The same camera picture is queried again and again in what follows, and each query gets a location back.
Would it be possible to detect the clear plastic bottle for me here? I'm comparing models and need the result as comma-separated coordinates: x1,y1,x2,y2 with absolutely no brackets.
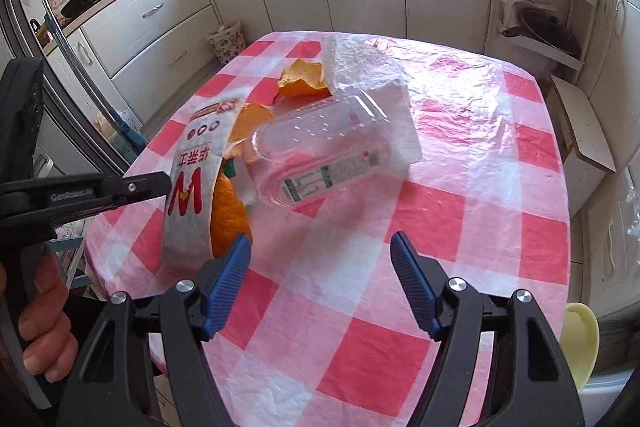
240,94,406,208

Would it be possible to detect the grey metal refrigerator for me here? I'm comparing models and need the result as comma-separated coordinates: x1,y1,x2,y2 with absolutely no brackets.
0,0,128,180

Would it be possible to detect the person's left hand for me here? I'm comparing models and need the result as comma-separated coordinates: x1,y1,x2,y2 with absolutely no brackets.
19,252,71,383

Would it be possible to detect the floral waste basket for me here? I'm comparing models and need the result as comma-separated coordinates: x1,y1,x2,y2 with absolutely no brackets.
207,22,246,66

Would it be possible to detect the blue mop pole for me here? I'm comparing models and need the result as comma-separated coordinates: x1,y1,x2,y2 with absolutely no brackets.
29,0,147,154

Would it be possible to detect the light blue stool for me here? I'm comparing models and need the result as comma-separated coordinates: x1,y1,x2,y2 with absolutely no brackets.
50,227,91,298

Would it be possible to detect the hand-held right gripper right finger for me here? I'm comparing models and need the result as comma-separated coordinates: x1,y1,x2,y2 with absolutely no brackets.
390,231,586,427

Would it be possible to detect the white wooden stool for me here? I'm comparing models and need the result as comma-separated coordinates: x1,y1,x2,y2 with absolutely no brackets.
550,74,617,218

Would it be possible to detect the white red-printed paper wrapper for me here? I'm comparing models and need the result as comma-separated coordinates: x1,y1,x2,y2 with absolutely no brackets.
162,89,251,273

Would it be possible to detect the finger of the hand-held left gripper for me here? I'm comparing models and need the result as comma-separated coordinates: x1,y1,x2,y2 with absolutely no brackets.
97,172,172,210

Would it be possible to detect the white appliance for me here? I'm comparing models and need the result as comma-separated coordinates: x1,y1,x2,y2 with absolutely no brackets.
580,367,636,427

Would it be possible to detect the cream panelled cabinet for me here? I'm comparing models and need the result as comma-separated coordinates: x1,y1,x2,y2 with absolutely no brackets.
575,0,640,323

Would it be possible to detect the dark lidded pan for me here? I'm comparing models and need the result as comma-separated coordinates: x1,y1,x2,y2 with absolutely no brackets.
502,7,582,60

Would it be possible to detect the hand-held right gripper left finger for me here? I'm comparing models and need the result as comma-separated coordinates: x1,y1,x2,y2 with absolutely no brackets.
56,233,252,427

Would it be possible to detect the large orange peel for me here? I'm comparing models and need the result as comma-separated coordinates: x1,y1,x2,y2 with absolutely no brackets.
210,174,253,258

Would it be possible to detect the person's dark clothing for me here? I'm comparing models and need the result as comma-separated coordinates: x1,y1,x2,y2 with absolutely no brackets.
62,294,113,358

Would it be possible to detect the red white checkered tablecloth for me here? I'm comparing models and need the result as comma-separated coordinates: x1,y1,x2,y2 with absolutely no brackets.
82,31,571,427

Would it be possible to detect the pale yellow plastic bin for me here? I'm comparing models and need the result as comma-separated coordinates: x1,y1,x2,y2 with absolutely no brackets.
559,302,600,395

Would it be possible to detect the cream drawer cabinet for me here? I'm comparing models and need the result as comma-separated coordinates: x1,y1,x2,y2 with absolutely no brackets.
65,0,221,122

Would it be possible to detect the clear plastic bag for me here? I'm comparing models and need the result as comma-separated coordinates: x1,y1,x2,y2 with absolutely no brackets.
625,187,640,238

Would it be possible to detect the orange peel piece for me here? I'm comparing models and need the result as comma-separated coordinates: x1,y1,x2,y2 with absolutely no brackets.
227,103,275,162
272,58,333,98

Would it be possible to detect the white crinkled paper sheet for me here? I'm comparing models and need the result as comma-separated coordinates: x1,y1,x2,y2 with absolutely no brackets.
320,37,422,164

